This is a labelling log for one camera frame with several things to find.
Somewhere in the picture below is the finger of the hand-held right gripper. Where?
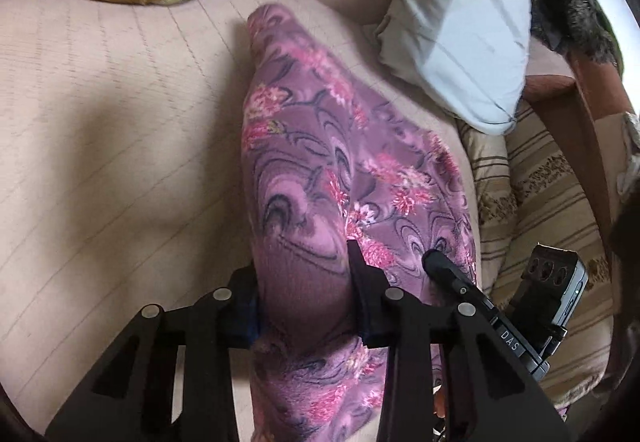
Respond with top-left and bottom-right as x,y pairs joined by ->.
422,249 -> 497,323

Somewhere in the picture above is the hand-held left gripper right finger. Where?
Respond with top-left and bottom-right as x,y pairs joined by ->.
346,239 -> 571,442

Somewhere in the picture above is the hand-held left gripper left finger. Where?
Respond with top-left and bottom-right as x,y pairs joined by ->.
45,264 -> 262,442

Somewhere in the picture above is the purple floral garment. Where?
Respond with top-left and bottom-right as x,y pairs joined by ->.
240,3 -> 478,442

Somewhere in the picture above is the beige striped cushion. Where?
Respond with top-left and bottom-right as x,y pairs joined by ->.
457,99 -> 616,408

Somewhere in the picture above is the brown wooden armrest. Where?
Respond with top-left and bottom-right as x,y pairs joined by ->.
522,42 -> 640,243

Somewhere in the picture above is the beige quilted sofa cover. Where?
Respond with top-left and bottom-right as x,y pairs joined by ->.
0,0 -> 481,433

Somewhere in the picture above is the light blue pillow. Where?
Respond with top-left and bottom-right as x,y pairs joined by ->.
375,0 -> 533,137

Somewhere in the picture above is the dark furry cloth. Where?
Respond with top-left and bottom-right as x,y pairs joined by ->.
527,0 -> 621,65

